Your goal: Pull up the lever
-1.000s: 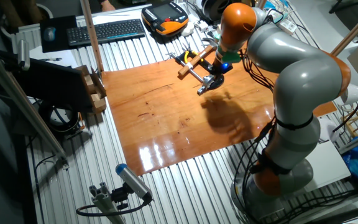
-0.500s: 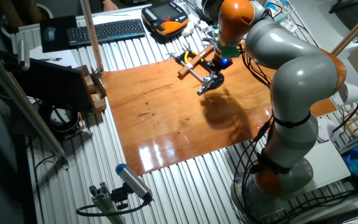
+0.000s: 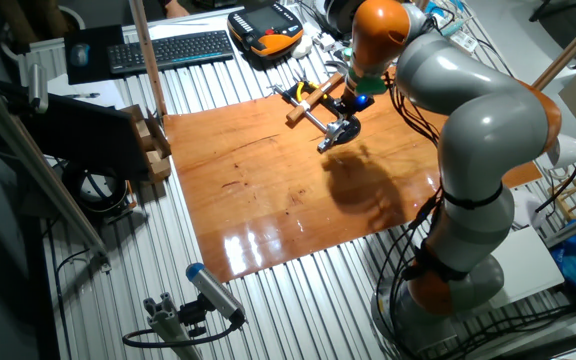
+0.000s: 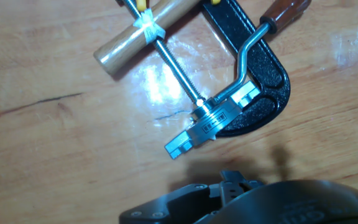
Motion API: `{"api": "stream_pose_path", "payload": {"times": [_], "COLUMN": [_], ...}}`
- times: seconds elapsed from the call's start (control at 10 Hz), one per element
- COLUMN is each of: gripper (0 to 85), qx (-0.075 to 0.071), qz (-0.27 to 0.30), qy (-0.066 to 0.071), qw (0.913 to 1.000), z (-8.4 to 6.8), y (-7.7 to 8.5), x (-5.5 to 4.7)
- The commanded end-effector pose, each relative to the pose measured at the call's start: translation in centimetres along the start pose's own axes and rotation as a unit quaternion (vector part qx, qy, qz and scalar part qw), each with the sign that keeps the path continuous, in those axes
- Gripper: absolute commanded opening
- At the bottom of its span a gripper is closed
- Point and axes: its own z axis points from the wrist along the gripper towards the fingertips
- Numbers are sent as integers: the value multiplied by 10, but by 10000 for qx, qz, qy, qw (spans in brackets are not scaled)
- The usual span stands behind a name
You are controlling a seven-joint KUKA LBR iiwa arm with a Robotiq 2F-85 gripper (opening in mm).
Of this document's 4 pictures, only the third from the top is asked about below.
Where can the black flat panel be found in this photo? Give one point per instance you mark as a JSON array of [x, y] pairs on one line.
[[83, 135]]

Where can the upright wooden post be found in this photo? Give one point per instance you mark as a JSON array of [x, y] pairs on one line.
[[147, 55]]

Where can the white flat box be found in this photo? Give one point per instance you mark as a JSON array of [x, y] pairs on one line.
[[528, 265]]

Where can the black office chair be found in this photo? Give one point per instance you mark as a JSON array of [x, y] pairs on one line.
[[568, 25]]

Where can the large wooden board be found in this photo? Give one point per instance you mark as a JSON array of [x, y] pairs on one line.
[[268, 200]]

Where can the orange and black teach pendant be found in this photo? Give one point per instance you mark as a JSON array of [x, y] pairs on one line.
[[268, 25]]

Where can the black mouse pad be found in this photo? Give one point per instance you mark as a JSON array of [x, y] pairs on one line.
[[103, 50]]

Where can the slanted wooden pole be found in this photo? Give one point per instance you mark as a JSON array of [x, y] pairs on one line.
[[568, 50]]

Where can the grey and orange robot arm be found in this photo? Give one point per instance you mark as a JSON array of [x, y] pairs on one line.
[[488, 120]]

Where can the white power adapter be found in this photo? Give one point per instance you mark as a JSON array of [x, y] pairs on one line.
[[325, 41]]

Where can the white rounded object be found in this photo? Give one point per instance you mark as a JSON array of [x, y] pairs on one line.
[[302, 46]]

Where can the white power strip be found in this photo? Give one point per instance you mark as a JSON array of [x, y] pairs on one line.
[[463, 42]]

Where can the white desk lamp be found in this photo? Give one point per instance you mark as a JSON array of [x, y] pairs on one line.
[[575, 150]]

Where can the black base lever press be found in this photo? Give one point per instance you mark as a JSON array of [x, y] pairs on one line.
[[350, 135]]

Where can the grey computer mouse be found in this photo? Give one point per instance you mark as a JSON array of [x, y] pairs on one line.
[[79, 54]]

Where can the grey camera with blue cap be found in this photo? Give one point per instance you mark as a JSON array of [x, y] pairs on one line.
[[213, 292]]

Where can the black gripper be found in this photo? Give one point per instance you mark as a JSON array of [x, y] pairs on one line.
[[355, 103]]

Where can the long aluminium beam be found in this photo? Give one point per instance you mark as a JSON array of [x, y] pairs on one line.
[[43, 170]]

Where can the black filament spool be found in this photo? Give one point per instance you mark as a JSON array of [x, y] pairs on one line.
[[340, 15]]

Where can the stacked wooden blocks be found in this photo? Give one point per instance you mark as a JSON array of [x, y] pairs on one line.
[[158, 167]]

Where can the short aluminium profile mount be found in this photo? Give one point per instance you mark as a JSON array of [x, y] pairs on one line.
[[168, 327]]

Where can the black keyboard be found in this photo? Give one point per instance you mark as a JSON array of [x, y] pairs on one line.
[[168, 50]]

